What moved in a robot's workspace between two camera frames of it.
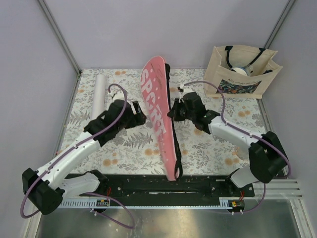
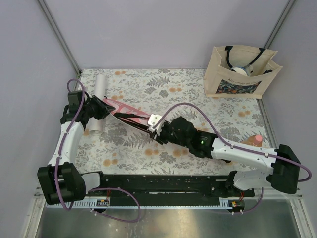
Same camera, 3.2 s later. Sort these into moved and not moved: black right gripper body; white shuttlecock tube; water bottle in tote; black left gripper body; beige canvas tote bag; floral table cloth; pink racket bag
Moved: black left gripper body; pink racket bag; black right gripper body
Not moved: beige canvas tote bag; floral table cloth; white shuttlecock tube; water bottle in tote
